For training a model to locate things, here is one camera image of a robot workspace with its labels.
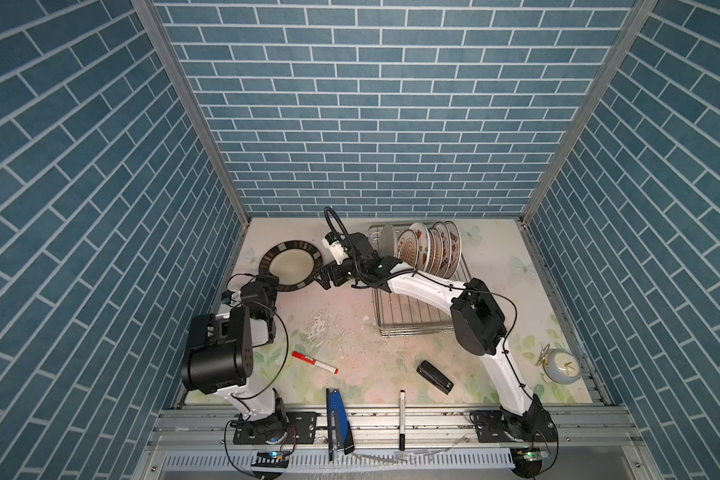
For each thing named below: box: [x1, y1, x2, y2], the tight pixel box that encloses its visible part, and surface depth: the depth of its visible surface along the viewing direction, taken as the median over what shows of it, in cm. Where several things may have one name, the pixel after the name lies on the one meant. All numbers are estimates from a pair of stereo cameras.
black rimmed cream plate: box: [259, 240, 323, 292], surface depth 108 cm
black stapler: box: [416, 360, 455, 395], surface depth 81 cm
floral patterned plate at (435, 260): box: [427, 227, 444, 277], surface depth 91 cm
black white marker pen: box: [399, 390, 406, 451], surface depth 75 cm
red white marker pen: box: [291, 351, 339, 374], surface depth 86 cm
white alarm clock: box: [535, 344, 581, 385], surface depth 82 cm
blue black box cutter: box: [326, 388, 355, 462], surface depth 74 cm
